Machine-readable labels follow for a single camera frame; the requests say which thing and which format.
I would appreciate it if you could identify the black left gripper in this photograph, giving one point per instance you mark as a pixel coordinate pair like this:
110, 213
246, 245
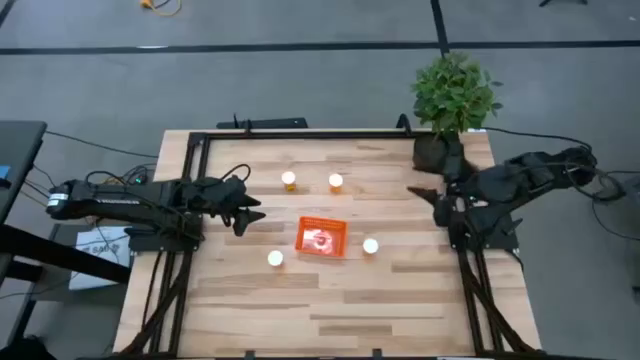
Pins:
215, 196

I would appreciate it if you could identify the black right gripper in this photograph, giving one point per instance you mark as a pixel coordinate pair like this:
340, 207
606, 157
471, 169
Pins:
462, 207

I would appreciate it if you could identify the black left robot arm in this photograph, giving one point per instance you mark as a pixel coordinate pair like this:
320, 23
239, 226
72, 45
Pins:
100, 201

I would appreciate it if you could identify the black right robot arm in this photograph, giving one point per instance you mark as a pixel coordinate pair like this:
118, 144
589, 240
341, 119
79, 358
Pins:
530, 177

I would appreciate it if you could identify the orange plastic basket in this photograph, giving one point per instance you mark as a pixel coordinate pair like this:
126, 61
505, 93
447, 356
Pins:
310, 227

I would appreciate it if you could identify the black plant pot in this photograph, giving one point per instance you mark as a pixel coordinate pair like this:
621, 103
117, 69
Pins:
429, 155

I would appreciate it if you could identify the black table clamp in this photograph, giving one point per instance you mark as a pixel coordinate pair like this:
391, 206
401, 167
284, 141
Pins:
404, 122

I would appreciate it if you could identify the black bar device with antenna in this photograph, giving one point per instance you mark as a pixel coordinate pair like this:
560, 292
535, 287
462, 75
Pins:
270, 123

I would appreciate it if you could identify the green leafy plant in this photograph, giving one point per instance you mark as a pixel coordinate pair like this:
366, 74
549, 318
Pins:
452, 92

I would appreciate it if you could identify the white printed paper sheet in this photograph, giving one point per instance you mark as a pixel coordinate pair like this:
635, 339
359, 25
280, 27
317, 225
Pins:
100, 247

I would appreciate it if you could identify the black desk leg beam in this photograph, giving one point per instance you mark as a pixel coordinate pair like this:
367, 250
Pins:
60, 255

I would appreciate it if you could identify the black desk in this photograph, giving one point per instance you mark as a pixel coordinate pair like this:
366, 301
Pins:
17, 150

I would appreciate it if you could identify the small blue object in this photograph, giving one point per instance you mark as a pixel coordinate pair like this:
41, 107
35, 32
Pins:
4, 173

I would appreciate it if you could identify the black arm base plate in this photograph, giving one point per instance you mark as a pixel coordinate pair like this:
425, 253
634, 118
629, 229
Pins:
502, 240
150, 242

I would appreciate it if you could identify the black aluminium table frame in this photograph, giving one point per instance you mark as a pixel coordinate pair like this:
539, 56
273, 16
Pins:
300, 135

